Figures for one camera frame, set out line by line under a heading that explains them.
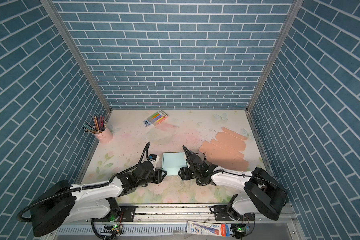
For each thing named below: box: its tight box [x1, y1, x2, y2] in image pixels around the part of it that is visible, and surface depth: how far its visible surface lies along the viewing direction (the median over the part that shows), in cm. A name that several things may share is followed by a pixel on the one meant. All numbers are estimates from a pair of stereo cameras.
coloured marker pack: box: [147, 110, 170, 127], surface depth 117 cm
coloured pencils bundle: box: [82, 112, 111, 134], surface depth 98 cm
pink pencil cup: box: [95, 127, 114, 144], surface depth 98 cm
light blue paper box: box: [162, 152, 188, 174], surface depth 90 cm
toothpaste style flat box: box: [186, 221, 231, 237], surface depth 71 cm
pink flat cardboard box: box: [199, 127, 249, 172], surface depth 101 cm
